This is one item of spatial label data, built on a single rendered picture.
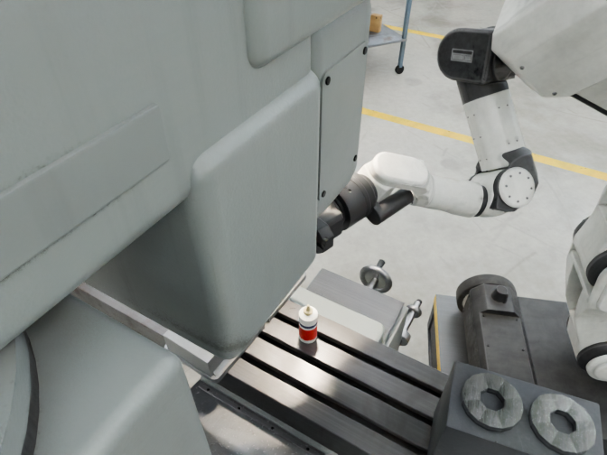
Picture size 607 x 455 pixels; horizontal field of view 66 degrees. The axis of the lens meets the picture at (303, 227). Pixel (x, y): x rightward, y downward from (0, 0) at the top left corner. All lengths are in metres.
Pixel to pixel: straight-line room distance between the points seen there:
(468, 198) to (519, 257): 1.78
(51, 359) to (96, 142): 0.14
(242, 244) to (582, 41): 0.62
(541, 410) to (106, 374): 0.66
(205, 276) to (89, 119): 0.19
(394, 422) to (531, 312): 0.83
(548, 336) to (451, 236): 1.19
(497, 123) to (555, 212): 2.14
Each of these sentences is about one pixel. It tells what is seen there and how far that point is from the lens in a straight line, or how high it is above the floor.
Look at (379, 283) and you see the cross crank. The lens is 1.58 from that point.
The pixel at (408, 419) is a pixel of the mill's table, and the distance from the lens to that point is 0.99.
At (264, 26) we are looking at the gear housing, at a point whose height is 1.66.
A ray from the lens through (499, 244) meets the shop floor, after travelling 2.75.
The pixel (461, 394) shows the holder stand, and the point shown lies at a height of 1.10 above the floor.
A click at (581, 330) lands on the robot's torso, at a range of 1.42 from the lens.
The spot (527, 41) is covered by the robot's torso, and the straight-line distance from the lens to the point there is 0.87.
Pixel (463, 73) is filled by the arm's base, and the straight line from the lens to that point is 0.99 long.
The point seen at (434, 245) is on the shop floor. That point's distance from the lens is 2.63.
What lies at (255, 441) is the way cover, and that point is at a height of 0.84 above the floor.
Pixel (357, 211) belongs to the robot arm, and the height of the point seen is 1.25.
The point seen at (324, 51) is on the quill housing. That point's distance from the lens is 0.50.
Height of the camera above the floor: 1.78
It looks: 42 degrees down
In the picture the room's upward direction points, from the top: straight up
